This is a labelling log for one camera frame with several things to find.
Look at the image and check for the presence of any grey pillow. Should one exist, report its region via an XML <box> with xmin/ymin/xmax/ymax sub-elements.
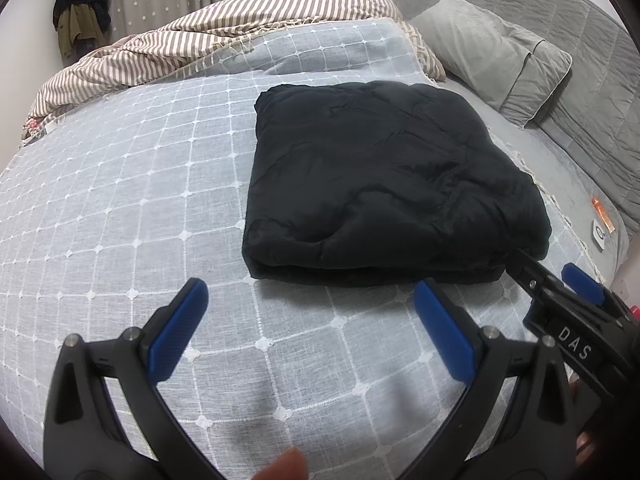
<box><xmin>409</xmin><ymin>0</ymin><xmax>574</xmax><ymax>129</ymax></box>

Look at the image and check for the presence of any person's left hand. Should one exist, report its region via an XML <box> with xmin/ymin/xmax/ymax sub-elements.
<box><xmin>248</xmin><ymin>447</ymin><xmax>309</xmax><ymax>480</ymax></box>

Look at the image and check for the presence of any brown striped duvet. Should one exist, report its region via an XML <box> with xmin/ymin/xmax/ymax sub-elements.
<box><xmin>20</xmin><ymin>0</ymin><xmax>448</xmax><ymax>141</ymax></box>

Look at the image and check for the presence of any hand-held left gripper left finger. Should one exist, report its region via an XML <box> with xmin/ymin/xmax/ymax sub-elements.
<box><xmin>42</xmin><ymin>277</ymin><xmax>211</xmax><ymax>480</ymax></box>

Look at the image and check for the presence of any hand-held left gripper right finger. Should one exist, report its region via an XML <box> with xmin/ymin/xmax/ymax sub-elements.
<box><xmin>400</xmin><ymin>277</ymin><xmax>577</xmax><ymax>480</ymax></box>

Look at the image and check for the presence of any grey quilted headboard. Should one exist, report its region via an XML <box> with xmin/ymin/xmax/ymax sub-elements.
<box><xmin>390</xmin><ymin>0</ymin><xmax>640</xmax><ymax>237</ymax></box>

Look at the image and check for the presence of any grey-blue grid blanket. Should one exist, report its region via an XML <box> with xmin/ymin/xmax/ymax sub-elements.
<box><xmin>0</xmin><ymin>16</ymin><xmax>603</xmax><ymax>480</ymax></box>

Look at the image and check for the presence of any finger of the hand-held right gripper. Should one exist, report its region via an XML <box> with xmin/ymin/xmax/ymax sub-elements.
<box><xmin>505</xmin><ymin>249</ymin><xmax>561</xmax><ymax>308</ymax></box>
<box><xmin>561</xmin><ymin>262</ymin><xmax>632</xmax><ymax>322</ymax></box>

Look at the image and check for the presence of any black padded jacket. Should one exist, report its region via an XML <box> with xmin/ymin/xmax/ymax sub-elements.
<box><xmin>241</xmin><ymin>81</ymin><xmax>552</xmax><ymax>289</ymax></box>

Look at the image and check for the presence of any grey bed sheet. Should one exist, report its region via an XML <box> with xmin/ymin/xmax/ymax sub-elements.
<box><xmin>445</xmin><ymin>74</ymin><xmax>632</xmax><ymax>287</ymax></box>

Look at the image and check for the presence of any olive hanging garment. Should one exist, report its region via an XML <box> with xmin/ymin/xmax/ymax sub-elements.
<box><xmin>57</xmin><ymin>4</ymin><xmax>102</xmax><ymax>59</ymax></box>

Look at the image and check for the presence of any person's right hand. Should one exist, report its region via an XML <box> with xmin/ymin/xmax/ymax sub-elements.
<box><xmin>569</xmin><ymin>379</ymin><xmax>598</xmax><ymax>466</ymax></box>

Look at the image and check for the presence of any small orange packet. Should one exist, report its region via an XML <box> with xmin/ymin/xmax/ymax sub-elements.
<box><xmin>591</xmin><ymin>197</ymin><xmax>616</xmax><ymax>234</ymax></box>

